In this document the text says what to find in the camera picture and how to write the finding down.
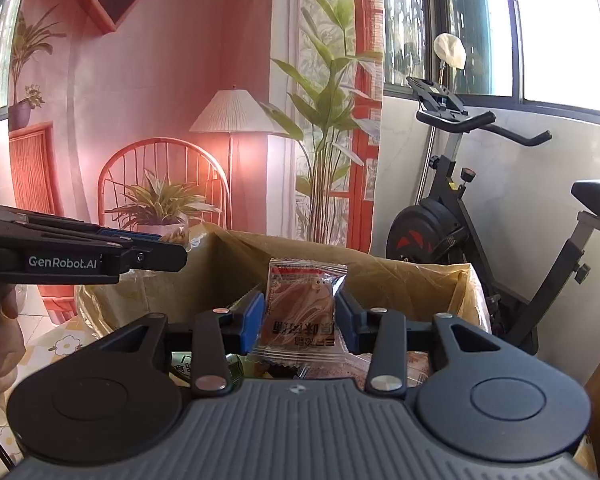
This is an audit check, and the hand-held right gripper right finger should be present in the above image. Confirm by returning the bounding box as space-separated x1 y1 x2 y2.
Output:
334 290 496 393

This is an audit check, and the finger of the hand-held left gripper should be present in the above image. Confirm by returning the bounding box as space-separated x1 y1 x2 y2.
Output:
0 217 188 275
0 203 162 243

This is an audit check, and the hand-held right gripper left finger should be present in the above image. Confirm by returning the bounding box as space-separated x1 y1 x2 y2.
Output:
110 290 266 393

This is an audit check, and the plastic-wrapped cardboard box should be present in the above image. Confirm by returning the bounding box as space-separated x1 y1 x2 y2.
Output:
75 222 491 391

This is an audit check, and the reddish brown snack packet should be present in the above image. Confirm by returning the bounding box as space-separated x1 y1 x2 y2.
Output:
305 350 431 392

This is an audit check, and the checkered floral tablecloth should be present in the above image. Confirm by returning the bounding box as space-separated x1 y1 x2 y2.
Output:
10 317 103 396

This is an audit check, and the black exercise bike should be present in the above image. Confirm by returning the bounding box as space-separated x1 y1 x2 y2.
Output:
385 75 600 356

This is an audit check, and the white cloth bundle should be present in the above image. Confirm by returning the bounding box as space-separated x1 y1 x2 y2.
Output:
432 32 468 72

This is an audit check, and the dark framed window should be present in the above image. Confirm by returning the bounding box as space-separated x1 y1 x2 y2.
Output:
380 0 600 128

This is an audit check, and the printed wall backdrop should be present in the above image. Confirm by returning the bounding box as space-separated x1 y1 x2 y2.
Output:
7 0 386 323

